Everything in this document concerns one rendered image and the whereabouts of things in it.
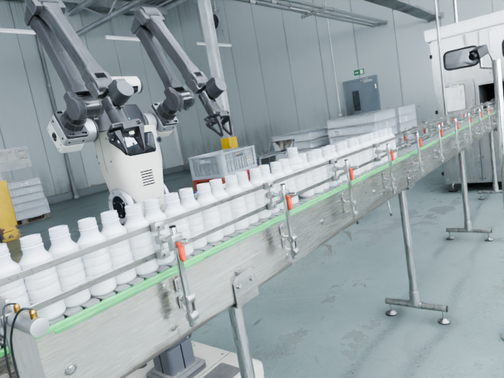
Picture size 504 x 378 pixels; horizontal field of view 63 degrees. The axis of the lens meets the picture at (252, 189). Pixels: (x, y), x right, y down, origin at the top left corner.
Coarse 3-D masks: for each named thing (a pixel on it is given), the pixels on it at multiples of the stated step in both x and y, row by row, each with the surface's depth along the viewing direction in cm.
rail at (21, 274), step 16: (464, 112) 351; (400, 144) 248; (288, 176) 141; (240, 192) 122; (224, 224) 116; (112, 240) 89; (192, 240) 106; (64, 256) 81; (32, 272) 76; (112, 272) 88; (80, 288) 83; (48, 304) 78; (0, 320) 71
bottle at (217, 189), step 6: (210, 180) 121; (216, 180) 118; (210, 186) 119; (216, 186) 118; (222, 186) 119; (216, 192) 118; (222, 192) 119; (222, 198) 118; (222, 204) 118; (228, 204) 119; (222, 210) 118; (228, 210) 119; (222, 216) 118; (228, 216) 119; (222, 222) 118; (228, 228) 119; (234, 228) 122; (228, 234) 119
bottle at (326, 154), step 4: (324, 148) 167; (328, 148) 168; (324, 152) 167; (328, 152) 168; (324, 156) 168; (328, 156) 167; (332, 156) 168; (328, 164) 167; (332, 164) 167; (328, 168) 167; (328, 172) 167; (332, 172) 168; (328, 176) 168; (332, 184) 168; (336, 184) 169
